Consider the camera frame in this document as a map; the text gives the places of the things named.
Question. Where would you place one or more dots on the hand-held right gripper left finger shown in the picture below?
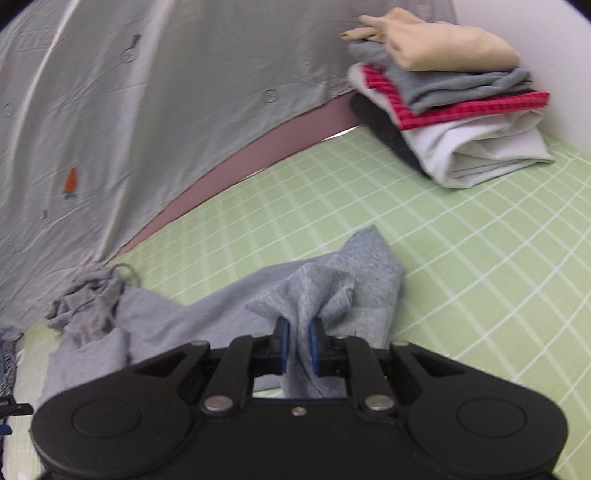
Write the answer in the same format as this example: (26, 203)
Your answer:
(284, 344)

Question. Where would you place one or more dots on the beige folded garment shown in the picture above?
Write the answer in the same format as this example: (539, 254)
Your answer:
(438, 41)

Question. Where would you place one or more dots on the black folded garment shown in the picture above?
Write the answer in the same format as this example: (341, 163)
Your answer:
(378, 124)

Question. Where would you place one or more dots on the blue checked shirt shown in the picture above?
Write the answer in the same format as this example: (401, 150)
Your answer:
(7, 364)

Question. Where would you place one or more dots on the red checked folded garment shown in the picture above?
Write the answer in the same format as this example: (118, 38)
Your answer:
(461, 113)

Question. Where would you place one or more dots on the stack of folded clothes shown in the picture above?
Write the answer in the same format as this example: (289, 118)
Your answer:
(485, 147)

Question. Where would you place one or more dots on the light grey zip hoodie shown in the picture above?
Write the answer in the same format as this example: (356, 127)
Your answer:
(207, 314)

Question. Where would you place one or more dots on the grey folded garment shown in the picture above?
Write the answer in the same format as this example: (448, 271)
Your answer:
(438, 87)

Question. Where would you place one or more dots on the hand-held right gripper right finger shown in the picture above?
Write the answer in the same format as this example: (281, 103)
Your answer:
(315, 344)

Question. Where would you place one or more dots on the grey printed sheet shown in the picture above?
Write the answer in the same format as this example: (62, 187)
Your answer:
(138, 138)

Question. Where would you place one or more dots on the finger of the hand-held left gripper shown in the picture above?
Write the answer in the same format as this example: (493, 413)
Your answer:
(18, 408)

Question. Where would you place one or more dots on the pink mattress edge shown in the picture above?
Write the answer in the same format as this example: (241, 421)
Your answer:
(258, 157)

